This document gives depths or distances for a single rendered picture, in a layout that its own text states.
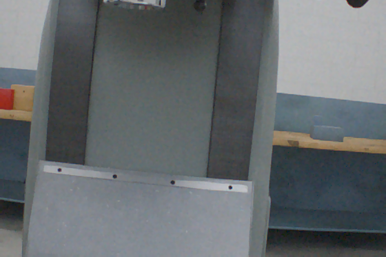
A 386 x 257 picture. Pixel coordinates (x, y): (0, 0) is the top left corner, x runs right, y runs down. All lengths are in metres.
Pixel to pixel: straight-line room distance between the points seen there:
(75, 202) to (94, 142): 0.09
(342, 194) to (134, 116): 4.21
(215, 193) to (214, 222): 0.04
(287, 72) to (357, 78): 0.64
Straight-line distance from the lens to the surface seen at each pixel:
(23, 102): 4.30
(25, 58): 4.82
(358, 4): 0.71
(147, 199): 0.78
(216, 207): 0.78
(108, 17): 0.80
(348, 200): 4.95
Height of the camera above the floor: 1.23
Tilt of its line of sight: 3 degrees down
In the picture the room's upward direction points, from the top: 5 degrees clockwise
